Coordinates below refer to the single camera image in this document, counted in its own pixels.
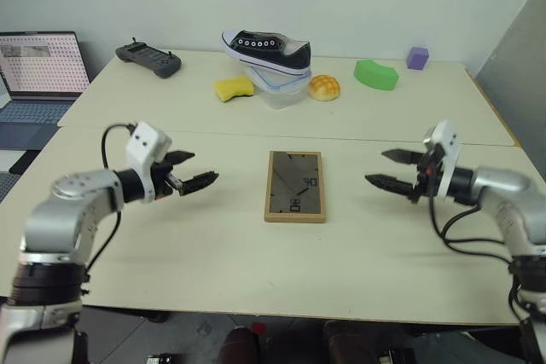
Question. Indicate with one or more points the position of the green curved foam block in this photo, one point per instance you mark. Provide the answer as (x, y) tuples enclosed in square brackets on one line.
[(375, 76)]

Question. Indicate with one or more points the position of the dark rounded shape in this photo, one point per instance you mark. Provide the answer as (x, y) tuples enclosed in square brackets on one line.
[(241, 344)]

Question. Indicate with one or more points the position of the golden bread bun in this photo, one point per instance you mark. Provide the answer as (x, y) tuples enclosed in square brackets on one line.
[(324, 88)]

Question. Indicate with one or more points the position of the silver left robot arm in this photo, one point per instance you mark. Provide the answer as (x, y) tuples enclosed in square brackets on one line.
[(55, 215)]

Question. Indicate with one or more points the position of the grey partition panel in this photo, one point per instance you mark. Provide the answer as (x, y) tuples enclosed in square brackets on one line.
[(516, 82)]

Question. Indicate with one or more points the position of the clear plastic container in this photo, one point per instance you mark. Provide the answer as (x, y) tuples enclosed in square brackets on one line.
[(281, 91)]

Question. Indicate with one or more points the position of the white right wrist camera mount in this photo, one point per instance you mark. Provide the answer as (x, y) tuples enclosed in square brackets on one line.
[(445, 138)]

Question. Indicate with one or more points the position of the yellow sponge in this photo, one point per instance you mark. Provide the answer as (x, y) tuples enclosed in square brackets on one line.
[(232, 89)]

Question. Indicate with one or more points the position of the grey laptop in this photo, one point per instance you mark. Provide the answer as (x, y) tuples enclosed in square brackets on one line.
[(38, 61)]

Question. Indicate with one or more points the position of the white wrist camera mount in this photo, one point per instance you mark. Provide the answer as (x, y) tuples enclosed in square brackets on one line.
[(145, 142), (445, 138)]

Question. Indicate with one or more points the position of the purple cube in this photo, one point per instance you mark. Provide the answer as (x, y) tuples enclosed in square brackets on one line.
[(417, 58)]

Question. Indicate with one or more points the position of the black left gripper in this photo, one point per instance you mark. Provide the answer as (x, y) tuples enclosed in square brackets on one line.
[(161, 178)]

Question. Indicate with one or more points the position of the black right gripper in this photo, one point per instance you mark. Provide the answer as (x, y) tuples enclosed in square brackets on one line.
[(428, 176)]

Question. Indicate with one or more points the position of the dark grey remote controller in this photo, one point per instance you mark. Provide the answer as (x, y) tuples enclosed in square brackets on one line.
[(149, 59)]

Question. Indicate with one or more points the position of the wooden picture frame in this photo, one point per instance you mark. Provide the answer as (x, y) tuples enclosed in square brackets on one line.
[(294, 187)]

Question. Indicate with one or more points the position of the black and white sneaker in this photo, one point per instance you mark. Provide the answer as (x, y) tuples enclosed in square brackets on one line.
[(273, 50)]

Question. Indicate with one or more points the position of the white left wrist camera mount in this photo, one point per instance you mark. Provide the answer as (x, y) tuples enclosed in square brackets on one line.
[(145, 142)]

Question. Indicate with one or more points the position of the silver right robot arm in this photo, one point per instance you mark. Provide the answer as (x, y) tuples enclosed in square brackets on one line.
[(512, 193)]

